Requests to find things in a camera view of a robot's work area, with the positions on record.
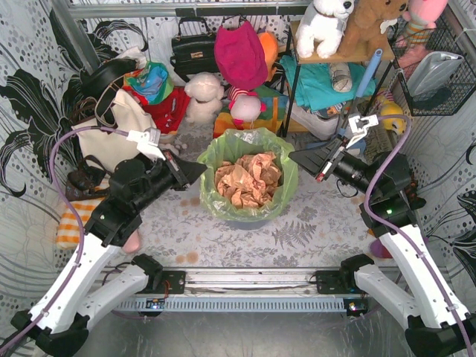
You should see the green plastic trash bag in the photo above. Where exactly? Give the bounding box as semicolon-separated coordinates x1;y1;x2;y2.
198;128;298;222

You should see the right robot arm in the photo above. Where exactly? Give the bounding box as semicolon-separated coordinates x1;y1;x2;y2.
289;138;475;356

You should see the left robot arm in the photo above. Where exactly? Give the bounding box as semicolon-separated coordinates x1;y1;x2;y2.
1;150;207;356

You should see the cream canvas tote bag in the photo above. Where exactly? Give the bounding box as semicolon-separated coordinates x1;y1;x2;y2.
70;88;158;174

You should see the rainbow striped bag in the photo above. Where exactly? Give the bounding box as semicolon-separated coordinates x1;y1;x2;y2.
213;86;289;138

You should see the blue-grey trash bin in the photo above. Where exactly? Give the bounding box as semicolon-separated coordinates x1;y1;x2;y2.
221;207;279;231

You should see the dark brown leather bag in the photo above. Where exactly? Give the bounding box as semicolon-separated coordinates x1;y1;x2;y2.
65;155;111;202

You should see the red folded cloth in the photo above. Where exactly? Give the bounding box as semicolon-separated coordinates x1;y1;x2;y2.
132;87;190;134

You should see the crumpled brown paper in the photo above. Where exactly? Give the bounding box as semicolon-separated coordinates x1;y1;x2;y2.
214;152;282;208

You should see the yellow plush toy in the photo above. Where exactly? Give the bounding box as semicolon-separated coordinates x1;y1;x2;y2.
376;91;406;135

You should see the teal folded towel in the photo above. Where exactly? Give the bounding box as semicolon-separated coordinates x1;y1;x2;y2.
295;63;365;111

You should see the pink cylinder object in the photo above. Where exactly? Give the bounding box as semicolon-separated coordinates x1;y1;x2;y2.
122;230;141;254

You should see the white fluffy plush toy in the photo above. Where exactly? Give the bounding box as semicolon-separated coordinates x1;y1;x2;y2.
184;72;225;123

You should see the white pink-eared plush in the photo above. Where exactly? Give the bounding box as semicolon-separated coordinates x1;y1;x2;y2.
228;86;267;129

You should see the patterned rolled cloth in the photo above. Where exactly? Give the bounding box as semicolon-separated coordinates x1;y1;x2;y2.
329;62;353;93

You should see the colourful scarf bundle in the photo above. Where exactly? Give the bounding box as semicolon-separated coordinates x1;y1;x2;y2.
122;62;174;106

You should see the blue floor squeegee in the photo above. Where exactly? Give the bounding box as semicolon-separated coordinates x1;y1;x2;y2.
334;48;384;157

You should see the wooden metal shelf rack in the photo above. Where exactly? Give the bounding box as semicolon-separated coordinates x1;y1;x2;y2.
277;21;395;138

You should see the orange checkered cloth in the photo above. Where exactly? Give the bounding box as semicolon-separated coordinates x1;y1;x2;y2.
56;199;102;249

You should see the black leather handbag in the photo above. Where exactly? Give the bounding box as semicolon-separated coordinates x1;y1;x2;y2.
170;17;219;83

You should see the orange plush toy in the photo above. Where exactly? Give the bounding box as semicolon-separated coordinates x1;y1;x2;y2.
258;32;278;81

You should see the magenta felt hat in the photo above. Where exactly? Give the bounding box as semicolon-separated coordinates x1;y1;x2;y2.
214;20;268;91

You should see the silver foil pouch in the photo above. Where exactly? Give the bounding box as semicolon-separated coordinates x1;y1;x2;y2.
407;51;464;97

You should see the brown teddy bear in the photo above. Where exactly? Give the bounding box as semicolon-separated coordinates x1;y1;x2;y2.
338;0;408;57

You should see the white grey plush dog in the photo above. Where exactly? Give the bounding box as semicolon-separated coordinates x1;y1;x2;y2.
296;0;354;59

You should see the pink plush toy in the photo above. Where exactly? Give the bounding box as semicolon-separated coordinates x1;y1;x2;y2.
395;0;448;48

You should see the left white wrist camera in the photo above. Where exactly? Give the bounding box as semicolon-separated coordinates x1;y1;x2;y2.
126;127;166;161

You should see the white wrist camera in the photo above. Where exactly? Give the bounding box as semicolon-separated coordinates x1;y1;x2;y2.
126;127;166;161
344;114;379;149

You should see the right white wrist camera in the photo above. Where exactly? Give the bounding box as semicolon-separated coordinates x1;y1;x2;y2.
344;114;379;149

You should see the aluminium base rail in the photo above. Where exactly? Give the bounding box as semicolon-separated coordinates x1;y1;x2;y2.
55;266;457;313

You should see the black wire basket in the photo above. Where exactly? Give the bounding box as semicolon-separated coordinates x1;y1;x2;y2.
389;16;475;117

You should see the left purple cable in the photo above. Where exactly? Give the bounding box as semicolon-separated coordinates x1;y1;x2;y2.
0;124;131;354

